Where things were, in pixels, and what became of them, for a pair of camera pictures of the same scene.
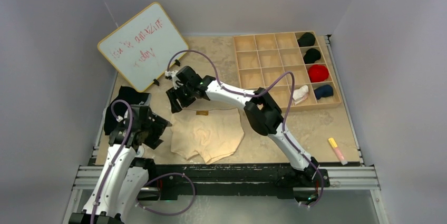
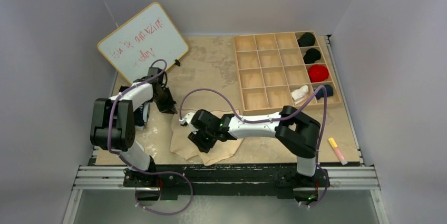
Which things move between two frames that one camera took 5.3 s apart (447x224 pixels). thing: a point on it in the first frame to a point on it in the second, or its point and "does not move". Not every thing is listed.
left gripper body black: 153,129 to 164,101
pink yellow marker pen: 334,146 does not move
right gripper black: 173,95 to 204,146
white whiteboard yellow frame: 142,48 does not move
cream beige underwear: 213,134 does not move
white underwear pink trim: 299,95 does not move
